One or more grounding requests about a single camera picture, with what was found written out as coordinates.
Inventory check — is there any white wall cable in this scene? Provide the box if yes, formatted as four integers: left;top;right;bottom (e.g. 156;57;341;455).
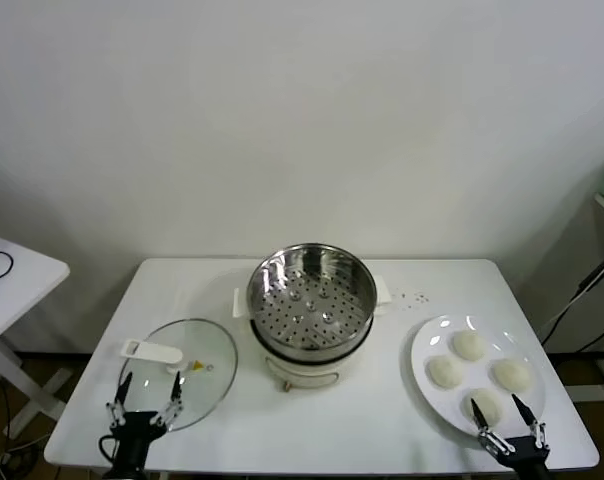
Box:
544;262;604;331

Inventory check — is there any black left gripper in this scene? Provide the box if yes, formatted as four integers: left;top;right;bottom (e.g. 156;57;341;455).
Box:
105;371;186;480

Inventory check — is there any white floor cable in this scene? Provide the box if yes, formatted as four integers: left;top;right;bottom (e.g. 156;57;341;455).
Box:
0;434;48;471

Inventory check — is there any white side table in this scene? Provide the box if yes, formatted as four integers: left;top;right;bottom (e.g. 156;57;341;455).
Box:
0;230;71;441

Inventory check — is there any large white plate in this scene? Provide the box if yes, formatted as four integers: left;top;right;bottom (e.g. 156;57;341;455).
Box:
409;313;547;442

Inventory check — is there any stainless steel steamer basket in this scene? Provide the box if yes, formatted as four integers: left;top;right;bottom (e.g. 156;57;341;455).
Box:
230;242;394;364

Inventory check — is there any white steamed baozi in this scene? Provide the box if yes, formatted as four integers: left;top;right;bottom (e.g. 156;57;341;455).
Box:
461;387;503;426
451;330;486;362
491;358;533;392
426;357;464;390

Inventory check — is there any glass lid with white handle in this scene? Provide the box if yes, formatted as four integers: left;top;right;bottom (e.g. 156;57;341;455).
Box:
116;317;239;433

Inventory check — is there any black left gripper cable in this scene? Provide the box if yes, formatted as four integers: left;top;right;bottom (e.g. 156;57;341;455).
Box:
98;433;121;464

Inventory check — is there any black power cable with adapter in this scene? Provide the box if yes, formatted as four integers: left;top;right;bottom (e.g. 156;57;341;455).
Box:
539;252;604;351

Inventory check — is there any white electric cooker base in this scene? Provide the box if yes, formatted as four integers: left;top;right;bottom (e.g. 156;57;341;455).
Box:
249;319;376;394

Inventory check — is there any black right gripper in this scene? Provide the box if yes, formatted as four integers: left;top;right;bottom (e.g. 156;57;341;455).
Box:
469;393;553;480

